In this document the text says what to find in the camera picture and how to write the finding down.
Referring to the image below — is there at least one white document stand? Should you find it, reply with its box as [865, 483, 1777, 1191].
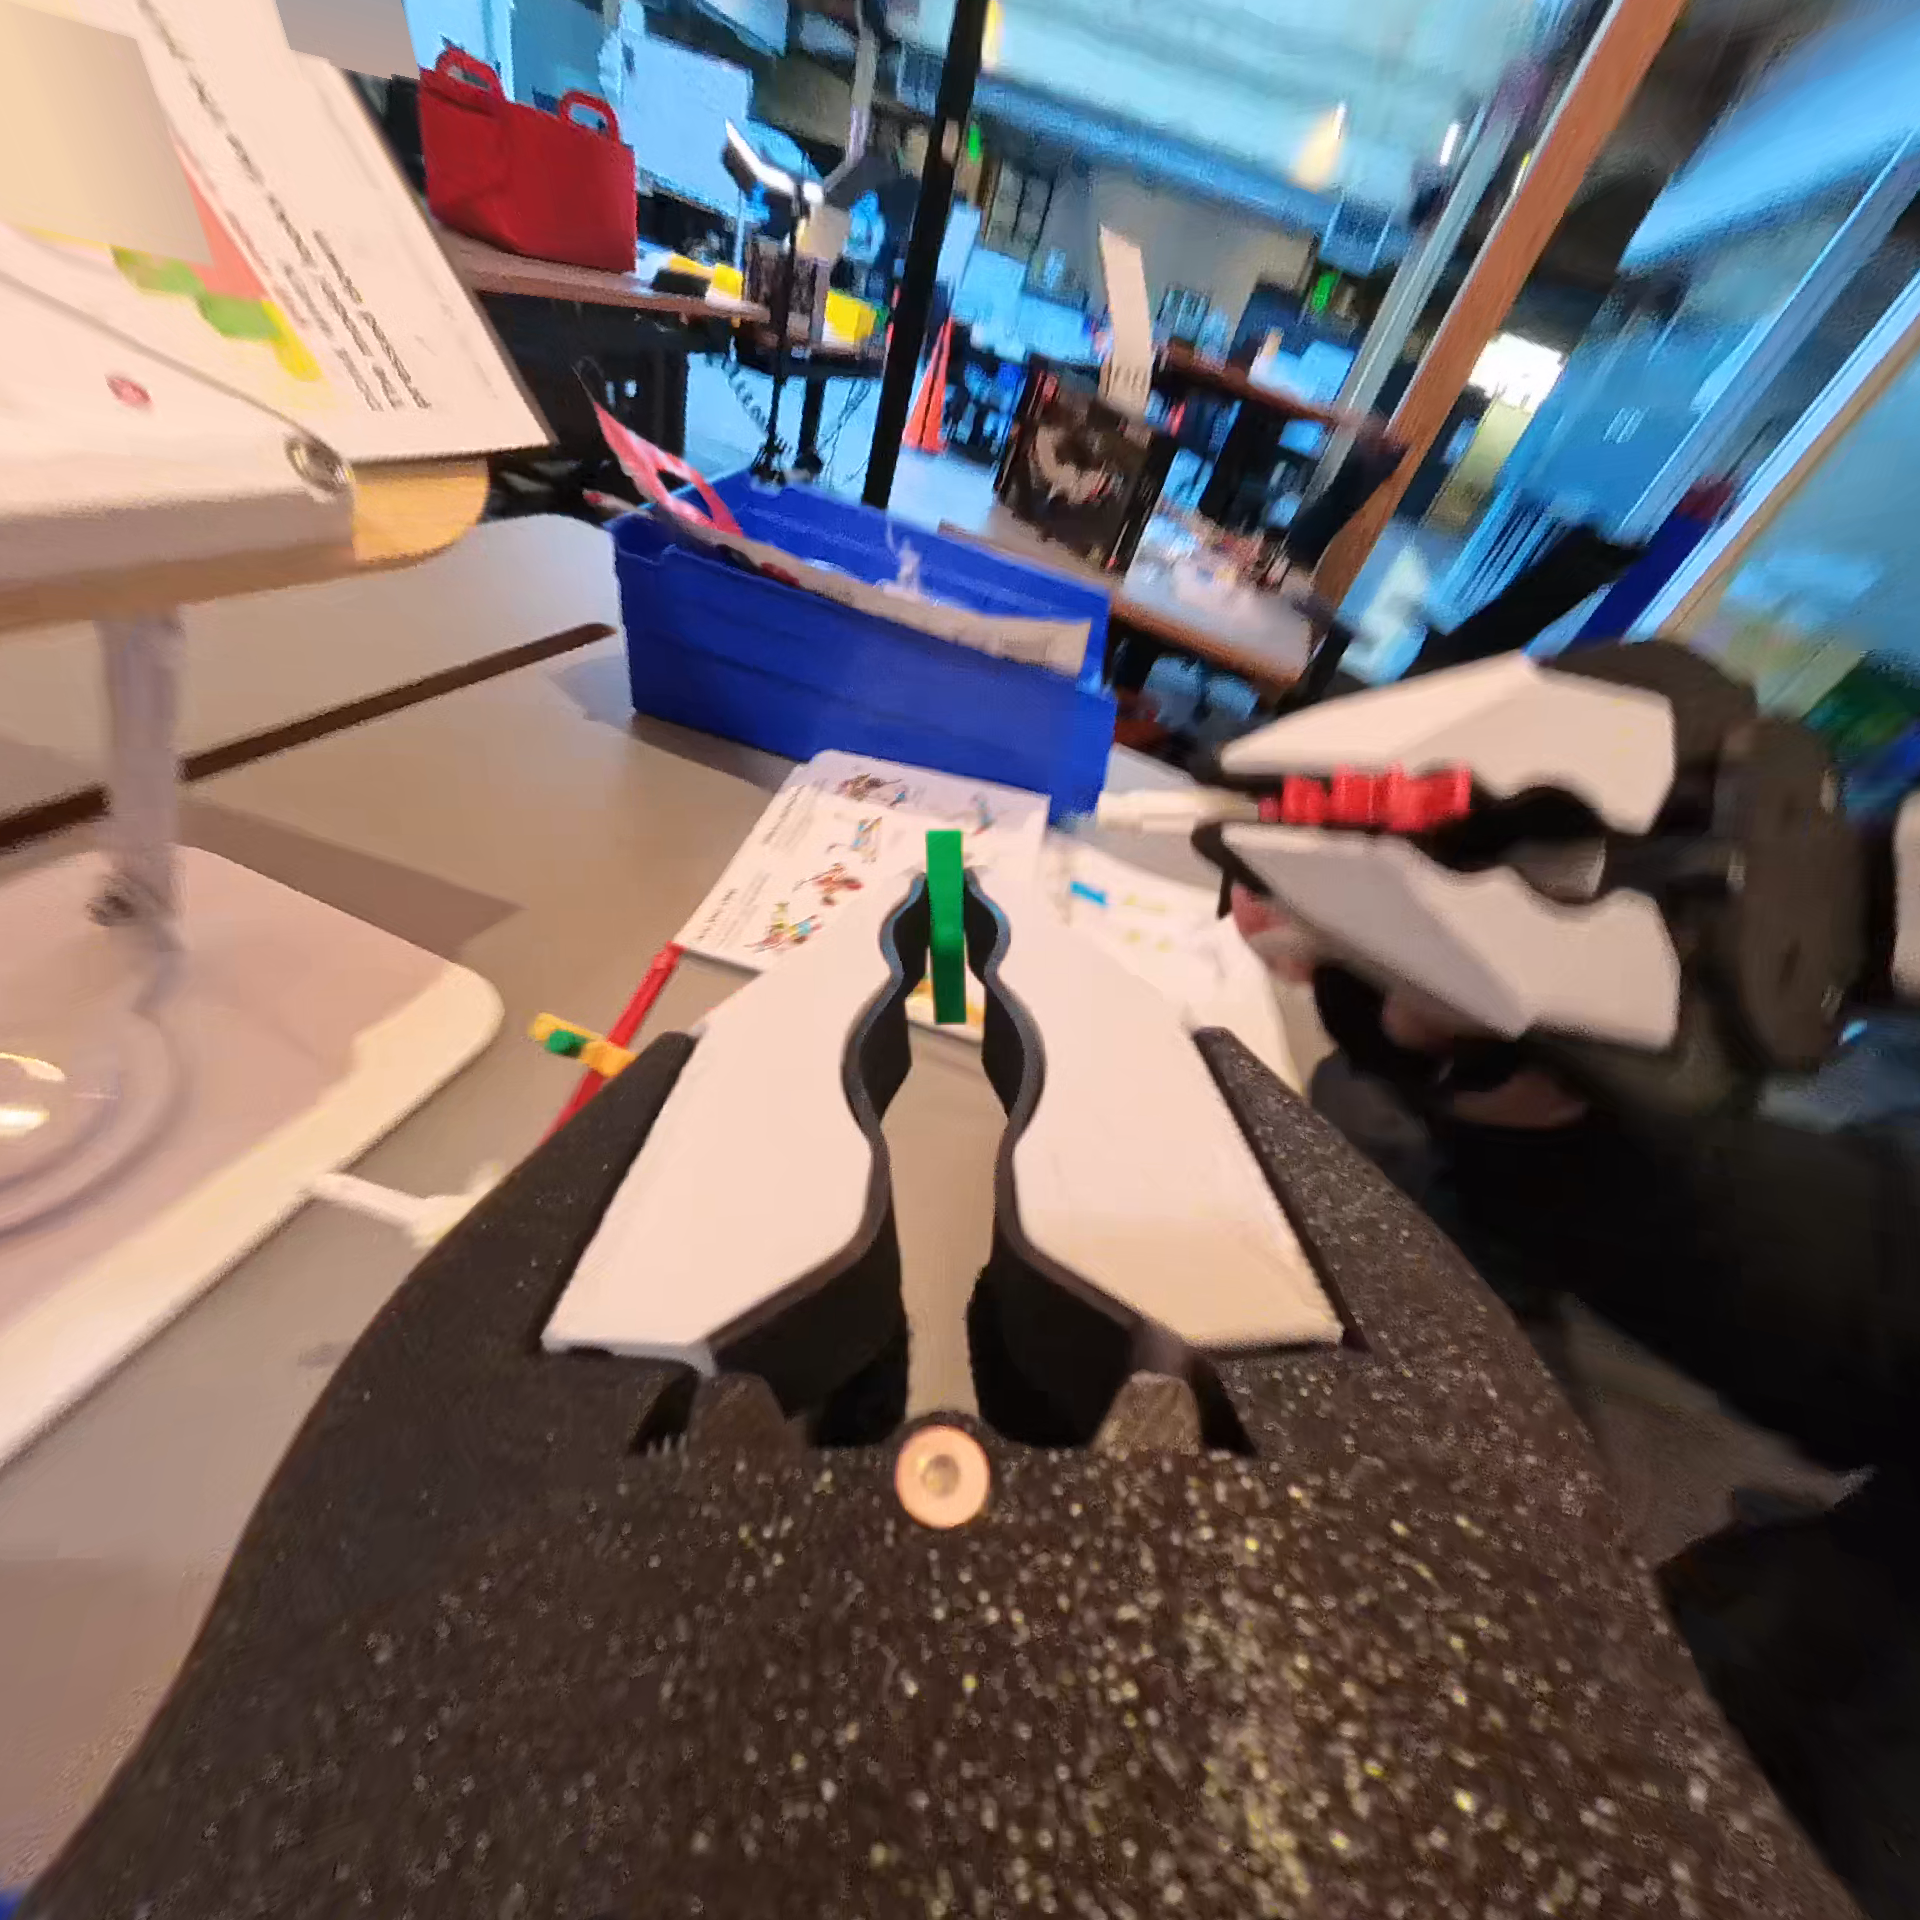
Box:
[0, 0, 548, 1464]

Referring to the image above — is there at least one illustrated instruction booklet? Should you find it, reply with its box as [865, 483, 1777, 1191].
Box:
[675, 749, 1052, 981]

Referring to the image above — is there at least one black pole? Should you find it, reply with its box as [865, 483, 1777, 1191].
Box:
[861, 0, 999, 509]

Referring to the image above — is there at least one green connector piece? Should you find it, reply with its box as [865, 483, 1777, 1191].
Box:
[925, 831, 970, 1024]

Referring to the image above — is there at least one orange traffic cone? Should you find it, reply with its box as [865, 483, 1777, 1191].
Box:
[903, 317, 959, 455]

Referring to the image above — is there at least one white paper sheet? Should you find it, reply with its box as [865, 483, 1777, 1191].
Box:
[749, 555, 1097, 676]

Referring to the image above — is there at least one blue bin with papers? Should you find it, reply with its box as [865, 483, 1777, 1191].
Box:
[612, 478, 1120, 825]

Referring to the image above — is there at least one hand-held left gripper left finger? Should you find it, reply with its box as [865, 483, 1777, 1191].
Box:
[539, 872, 929, 1374]

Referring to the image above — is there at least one colourful construction toy model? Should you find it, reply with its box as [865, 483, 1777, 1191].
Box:
[529, 942, 683, 1142]

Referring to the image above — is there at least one black toy set box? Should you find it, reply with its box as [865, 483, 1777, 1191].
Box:
[997, 374, 1186, 572]

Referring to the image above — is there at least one person's right hand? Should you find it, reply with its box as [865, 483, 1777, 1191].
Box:
[1306, 960, 1593, 1127]

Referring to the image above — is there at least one wooden post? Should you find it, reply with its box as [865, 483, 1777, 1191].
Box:
[1319, 0, 1690, 601]

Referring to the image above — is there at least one red tote bag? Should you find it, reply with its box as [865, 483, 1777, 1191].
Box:
[417, 47, 640, 273]

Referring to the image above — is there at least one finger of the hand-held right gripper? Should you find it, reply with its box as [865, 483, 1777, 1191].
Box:
[1197, 822, 1682, 1052]
[1219, 652, 1682, 833]

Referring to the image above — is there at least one red connector piece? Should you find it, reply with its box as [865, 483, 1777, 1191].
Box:
[1276, 766, 1480, 831]

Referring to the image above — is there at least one wooden side table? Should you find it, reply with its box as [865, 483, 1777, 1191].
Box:
[434, 223, 768, 325]

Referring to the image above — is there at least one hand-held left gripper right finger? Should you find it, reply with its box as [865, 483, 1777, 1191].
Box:
[964, 872, 1344, 1355]

